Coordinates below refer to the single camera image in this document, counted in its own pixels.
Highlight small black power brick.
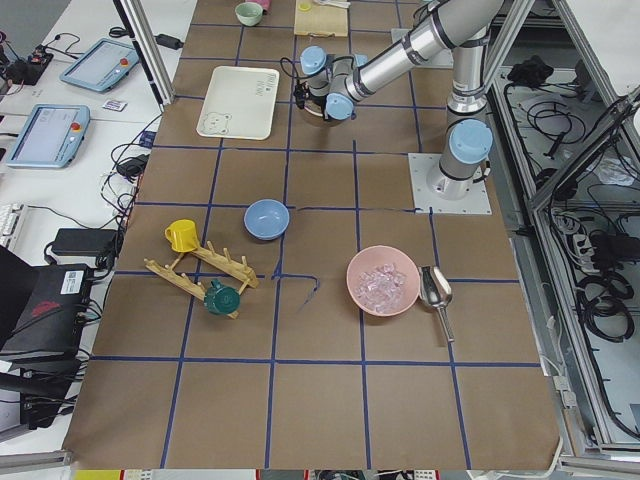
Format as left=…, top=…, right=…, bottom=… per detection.
left=155, top=34, right=184, bottom=50

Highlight wooden cutting board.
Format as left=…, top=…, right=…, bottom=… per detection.
left=294, top=0, right=348, bottom=37

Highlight white round plate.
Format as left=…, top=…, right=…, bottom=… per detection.
left=299, top=102, right=334, bottom=128

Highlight pink bowl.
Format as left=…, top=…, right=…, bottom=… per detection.
left=346, top=245, right=420, bottom=317

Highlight yellow mug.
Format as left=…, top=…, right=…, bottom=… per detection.
left=164, top=219, right=200, bottom=253

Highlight black power adapter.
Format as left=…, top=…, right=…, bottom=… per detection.
left=44, top=228, right=117, bottom=264

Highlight aluminium frame post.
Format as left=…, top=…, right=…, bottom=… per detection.
left=113, top=0, right=175, bottom=107

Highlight upper blue teach pendant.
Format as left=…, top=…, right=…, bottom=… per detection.
left=60, top=38, right=139, bottom=93

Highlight blue bowl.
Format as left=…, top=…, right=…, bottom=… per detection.
left=244, top=199, right=290, bottom=241

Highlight blue teach pendant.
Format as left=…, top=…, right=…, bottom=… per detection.
left=60, top=38, right=139, bottom=93
left=6, top=104, right=90, bottom=169

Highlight black computer box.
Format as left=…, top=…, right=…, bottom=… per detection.
left=1, top=248, right=93, bottom=364

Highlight dark green mug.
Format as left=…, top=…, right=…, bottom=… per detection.
left=203, top=279, right=240, bottom=315

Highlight black cloth bundle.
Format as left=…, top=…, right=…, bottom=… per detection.
left=507, top=55, right=554, bottom=88

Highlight metal scoop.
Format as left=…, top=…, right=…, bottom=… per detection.
left=418, top=266, right=455, bottom=343

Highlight brown paper table cover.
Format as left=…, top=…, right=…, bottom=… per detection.
left=64, top=1, right=559, bottom=470

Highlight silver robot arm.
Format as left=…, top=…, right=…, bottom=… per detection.
left=291, top=0, right=502, bottom=200

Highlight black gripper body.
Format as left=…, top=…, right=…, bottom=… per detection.
left=301, top=82, right=329, bottom=118

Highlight white keyboard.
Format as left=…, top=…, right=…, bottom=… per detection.
left=0, top=203, right=28, bottom=250

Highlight lower blue teach pendant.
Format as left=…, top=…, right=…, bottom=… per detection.
left=6, top=104, right=90, bottom=169

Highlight clear ice cubes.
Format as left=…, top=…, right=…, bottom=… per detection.
left=355, top=264, right=406, bottom=314

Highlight cream bear tray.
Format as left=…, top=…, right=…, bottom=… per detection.
left=196, top=66, right=279, bottom=140

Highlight light green cup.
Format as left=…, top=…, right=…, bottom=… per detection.
left=235, top=2, right=263, bottom=27

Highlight wooden mug rack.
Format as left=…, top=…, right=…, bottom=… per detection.
left=143, top=239, right=261, bottom=320

